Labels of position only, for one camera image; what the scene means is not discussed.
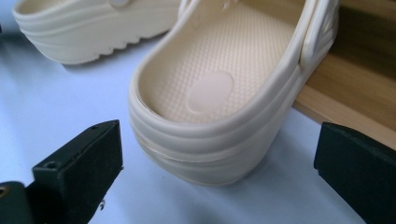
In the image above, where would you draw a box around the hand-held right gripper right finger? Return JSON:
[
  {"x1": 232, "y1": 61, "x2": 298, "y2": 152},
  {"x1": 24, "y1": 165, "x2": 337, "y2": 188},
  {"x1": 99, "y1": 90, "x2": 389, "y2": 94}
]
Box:
[{"x1": 313, "y1": 121, "x2": 396, "y2": 224}]

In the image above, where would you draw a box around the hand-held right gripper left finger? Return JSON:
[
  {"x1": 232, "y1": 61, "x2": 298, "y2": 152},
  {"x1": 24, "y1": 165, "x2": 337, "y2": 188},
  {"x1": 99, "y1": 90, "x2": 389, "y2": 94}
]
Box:
[{"x1": 32, "y1": 119, "x2": 124, "y2": 224}]

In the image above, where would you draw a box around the wooden three-tier shoe rack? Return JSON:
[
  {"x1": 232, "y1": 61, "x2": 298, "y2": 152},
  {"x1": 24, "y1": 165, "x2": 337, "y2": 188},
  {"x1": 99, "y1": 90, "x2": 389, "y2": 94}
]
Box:
[{"x1": 291, "y1": 0, "x2": 396, "y2": 151}]

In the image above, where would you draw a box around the beige foam clog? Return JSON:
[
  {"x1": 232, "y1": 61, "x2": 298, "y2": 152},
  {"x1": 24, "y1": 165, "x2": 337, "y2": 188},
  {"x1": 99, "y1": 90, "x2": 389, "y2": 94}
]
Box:
[
  {"x1": 127, "y1": 0, "x2": 341, "y2": 188},
  {"x1": 11, "y1": 0, "x2": 183, "y2": 65}
]

